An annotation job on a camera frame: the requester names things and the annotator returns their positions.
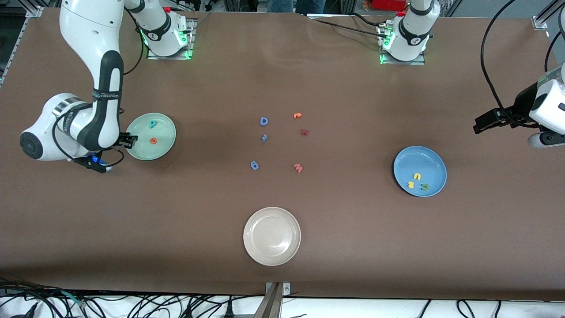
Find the pale green plate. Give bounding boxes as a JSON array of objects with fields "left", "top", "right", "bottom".
[{"left": 125, "top": 113, "right": 177, "bottom": 161}]

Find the beige plate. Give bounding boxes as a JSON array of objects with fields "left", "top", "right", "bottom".
[{"left": 243, "top": 207, "right": 301, "bottom": 266}]

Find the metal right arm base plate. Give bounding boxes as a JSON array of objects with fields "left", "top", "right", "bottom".
[{"left": 147, "top": 19, "right": 196, "bottom": 61}]

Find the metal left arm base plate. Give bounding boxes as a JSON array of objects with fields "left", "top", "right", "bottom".
[{"left": 379, "top": 24, "right": 426, "bottom": 66}]

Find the blue plate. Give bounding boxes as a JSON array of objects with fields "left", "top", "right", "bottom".
[{"left": 393, "top": 146, "right": 448, "bottom": 197}]

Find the aluminium table leg profile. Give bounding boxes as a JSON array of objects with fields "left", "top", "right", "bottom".
[{"left": 253, "top": 283, "right": 283, "bottom": 318}]

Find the person in blue jeans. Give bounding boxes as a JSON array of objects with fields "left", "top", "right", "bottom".
[{"left": 268, "top": 0, "right": 325, "bottom": 14}]

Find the black floor cable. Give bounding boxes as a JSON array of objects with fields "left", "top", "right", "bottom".
[
  {"left": 0, "top": 277, "right": 62, "bottom": 318},
  {"left": 128, "top": 295, "right": 190, "bottom": 318},
  {"left": 457, "top": 299, "right": 476, "bottom": 318}
]

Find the metal table edge bracket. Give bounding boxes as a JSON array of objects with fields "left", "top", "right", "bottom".
[{"left": 265, "top": 282, "right": 291, "bottom": 296}]

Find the teal floor cable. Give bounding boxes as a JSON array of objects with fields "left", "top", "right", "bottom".
[{"left": 60, "top": 291, "right": 87, "bottom": 307}]

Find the black cable across table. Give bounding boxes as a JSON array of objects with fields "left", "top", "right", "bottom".
[{"left": 309, "top": 13, "right": 393, "bottom": 36}]

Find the red box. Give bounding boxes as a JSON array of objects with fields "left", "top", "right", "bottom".
[{"left": 372, "top": 0, "right": 411, "bottom": 11}]

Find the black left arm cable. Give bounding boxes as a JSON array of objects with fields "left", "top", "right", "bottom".
[{"left": 481, "top": 0, "right": 565, "bottom": 120}]

